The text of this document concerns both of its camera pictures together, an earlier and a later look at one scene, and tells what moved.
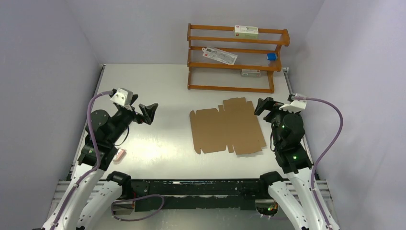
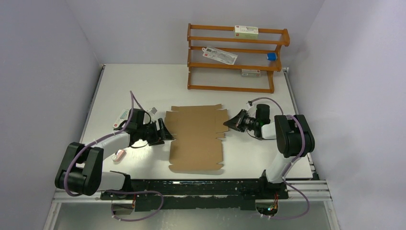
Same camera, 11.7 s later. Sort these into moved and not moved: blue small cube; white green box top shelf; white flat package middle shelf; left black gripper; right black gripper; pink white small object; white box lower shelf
Moved: left black gripper; right black gripper
Not moved: white flat package middle shelf; blue small cube; white green box top shelf; pink white small object; white box lower shelf
